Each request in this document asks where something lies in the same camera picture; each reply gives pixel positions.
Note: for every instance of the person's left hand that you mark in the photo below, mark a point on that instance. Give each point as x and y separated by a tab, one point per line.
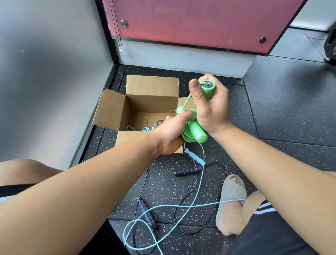
170	134

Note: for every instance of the person's right hand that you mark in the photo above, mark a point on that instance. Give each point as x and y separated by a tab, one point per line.
212	110

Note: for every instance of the brown cardboard box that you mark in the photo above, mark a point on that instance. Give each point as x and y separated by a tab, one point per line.
110	110

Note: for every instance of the person's right forearm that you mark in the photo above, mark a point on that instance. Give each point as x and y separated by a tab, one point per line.
283	178

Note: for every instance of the person's left forearm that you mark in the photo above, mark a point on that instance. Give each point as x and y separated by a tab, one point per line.
73	194

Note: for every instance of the grey right slipper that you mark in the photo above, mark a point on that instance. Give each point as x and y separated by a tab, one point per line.
231	194

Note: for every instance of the dark panel bolt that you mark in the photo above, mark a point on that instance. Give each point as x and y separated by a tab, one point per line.
262	40

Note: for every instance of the pink glass panel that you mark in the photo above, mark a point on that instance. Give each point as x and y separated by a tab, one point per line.
197	21

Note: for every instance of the silver panel bolt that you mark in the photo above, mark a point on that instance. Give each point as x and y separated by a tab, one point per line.
123	23

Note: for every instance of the black gym equipment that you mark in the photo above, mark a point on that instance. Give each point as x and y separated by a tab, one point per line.
330	48

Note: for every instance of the black white-striped shorts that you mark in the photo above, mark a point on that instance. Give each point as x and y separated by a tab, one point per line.
270	233

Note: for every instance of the black wall edge trim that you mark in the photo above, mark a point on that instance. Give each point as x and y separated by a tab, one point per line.
106	30

